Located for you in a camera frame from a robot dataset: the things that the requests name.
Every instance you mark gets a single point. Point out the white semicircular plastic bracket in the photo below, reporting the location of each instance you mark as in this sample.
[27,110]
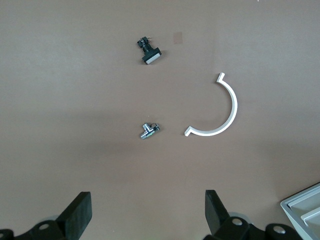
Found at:
[232,100]

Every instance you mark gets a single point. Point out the white drawer cabinet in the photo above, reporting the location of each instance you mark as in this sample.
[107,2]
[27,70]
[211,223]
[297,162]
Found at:
[295,217]

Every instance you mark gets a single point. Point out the small metal fitting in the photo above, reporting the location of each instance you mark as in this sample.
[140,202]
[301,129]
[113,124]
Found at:
[149,130]

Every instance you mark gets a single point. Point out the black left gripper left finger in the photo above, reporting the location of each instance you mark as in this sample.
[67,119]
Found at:
[77,212]

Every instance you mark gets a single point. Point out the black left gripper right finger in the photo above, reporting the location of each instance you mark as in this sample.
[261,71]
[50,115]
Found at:
[216,212]

